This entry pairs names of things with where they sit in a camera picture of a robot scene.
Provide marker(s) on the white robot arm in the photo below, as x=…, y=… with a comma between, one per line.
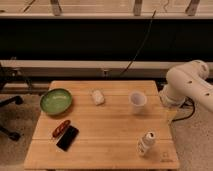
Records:
x=188, y=80

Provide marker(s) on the white crumpled packet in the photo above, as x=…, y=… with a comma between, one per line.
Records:
x=98, y=97

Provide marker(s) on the translucent plastic cup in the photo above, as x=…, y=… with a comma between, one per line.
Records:
x=137, y=101

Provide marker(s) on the green bowl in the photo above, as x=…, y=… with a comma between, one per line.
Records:
x=56, y=101

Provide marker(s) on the black rectangular phone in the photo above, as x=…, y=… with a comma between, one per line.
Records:
x=67, y=138

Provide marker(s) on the red brown snack bar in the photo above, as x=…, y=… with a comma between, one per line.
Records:
x=60, y=129

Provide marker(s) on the black office chair base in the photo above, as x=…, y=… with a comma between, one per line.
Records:
x=7, y=107

